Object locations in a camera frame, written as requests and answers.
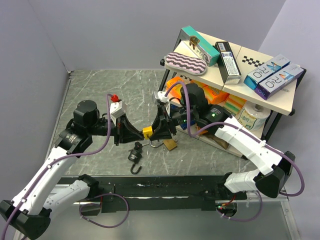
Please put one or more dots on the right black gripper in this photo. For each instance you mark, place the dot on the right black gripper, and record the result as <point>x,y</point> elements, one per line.
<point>162,123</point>

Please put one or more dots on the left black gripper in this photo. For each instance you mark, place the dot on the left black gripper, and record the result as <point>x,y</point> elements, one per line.
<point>125,130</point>

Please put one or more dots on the yellow padlock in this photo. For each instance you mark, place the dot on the yellow padlock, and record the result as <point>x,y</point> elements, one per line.
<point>147,132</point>

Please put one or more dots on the black-headed keys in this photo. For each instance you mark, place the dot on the black-headed keys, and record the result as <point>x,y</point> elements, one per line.
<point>138,145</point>

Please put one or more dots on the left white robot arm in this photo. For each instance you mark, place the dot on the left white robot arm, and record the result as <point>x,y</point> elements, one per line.
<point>31,211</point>

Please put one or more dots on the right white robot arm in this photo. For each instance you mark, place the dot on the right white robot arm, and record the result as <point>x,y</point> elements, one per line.
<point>273,167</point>

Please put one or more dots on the brass padlock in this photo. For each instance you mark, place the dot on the brass padlock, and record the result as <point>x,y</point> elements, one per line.
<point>170,144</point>

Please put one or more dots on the orange green box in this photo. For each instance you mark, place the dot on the orange green box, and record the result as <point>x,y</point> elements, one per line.
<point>176,90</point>

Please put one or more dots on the orange sponge pack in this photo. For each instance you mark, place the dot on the orange sponge pack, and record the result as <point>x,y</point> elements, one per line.
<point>214,95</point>

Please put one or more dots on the pink wavy eye mask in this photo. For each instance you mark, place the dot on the pink wavy eye mask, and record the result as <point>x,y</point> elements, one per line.
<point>191,65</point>

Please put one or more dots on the striped sponge pack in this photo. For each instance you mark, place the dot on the striped sponge pack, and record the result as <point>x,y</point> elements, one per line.
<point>234,104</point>

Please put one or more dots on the black silver box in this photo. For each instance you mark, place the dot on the black silver box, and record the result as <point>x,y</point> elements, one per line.
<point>228,67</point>

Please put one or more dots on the toilet paper roll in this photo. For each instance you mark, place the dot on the toilet paper roll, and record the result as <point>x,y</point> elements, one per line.
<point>252,116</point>

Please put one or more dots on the teal box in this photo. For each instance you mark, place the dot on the teal box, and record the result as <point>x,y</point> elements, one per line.
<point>199,45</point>

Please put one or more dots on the blue toothpaste box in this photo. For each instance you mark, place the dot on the blue toothpaste box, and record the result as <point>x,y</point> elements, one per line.
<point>265,70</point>

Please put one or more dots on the purple toothpaste box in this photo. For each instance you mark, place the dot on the purple toothpaste box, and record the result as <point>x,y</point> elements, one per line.
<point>278,81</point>

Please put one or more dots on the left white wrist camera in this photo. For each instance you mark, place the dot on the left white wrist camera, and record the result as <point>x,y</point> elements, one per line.
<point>117,108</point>

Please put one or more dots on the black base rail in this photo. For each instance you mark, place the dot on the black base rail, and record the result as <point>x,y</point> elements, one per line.
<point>164,192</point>

